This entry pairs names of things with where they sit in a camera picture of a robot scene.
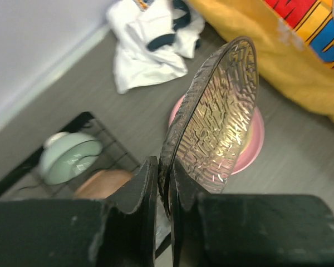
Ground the white printed t-shirt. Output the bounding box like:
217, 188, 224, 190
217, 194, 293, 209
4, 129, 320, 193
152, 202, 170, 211
106, 0, 205, 94

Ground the pink plate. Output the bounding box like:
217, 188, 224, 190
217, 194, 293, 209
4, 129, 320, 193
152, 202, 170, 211
176, 100, 264, 184

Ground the light green bowl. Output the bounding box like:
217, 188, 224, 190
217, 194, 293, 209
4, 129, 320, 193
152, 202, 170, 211
38, 132, 103, 185

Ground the black wire dish rack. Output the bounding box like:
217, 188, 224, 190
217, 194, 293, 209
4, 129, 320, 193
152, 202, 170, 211
0, 111, 173, 259

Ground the orange cartoon pillow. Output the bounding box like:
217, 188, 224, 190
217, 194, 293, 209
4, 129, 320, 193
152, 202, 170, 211
191, 1, 334, 122

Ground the clear textured glass plate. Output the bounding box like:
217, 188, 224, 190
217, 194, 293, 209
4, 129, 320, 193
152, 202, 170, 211
158, 36, 259, 215

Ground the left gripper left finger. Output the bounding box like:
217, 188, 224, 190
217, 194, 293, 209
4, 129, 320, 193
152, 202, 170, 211
0, 156, 158, 266

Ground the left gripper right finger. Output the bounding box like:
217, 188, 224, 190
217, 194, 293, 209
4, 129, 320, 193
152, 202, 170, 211
169, 162, 334, 266

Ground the brown bowl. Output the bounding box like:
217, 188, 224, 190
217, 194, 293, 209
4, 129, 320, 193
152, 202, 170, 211
74, 170, 134, 199

